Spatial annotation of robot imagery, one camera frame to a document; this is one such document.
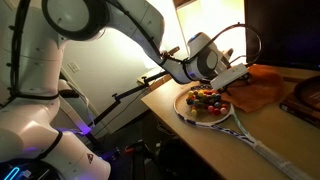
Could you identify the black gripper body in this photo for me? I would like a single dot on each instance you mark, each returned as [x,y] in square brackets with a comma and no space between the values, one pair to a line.
[240,83]

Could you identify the orange terry towel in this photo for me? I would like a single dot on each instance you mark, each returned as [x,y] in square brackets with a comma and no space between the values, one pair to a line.
[260,90]

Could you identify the colourful felt ball garland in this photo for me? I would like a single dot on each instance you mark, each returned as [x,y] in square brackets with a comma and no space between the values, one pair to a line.
[205,101]

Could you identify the white blue tennis racket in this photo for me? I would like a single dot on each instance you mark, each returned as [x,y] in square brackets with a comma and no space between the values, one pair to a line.
[266,150]

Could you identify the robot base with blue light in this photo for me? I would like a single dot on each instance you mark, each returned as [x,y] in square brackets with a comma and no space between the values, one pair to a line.
[13,171]

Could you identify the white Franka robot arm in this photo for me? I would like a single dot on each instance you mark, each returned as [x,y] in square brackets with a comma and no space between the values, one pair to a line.
[26,126]

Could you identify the black computer monitor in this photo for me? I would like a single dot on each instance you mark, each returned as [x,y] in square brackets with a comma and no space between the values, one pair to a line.
[283,33]

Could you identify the light wooden side board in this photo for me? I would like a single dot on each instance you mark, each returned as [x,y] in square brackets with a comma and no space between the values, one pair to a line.
[150,78]

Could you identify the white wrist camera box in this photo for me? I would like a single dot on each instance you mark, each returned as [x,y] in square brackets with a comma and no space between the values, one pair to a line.
[230,76]

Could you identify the black stereo camera bar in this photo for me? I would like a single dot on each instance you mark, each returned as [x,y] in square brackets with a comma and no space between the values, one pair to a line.
[173,50]

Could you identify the black articulated camera mount arm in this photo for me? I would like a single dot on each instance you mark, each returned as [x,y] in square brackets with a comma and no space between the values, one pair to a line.
[133,89]

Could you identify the white wall outlet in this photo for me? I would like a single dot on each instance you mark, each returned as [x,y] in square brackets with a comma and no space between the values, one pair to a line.
[74,67]

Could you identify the white stand post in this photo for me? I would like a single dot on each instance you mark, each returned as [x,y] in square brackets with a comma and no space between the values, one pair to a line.
[71,103]

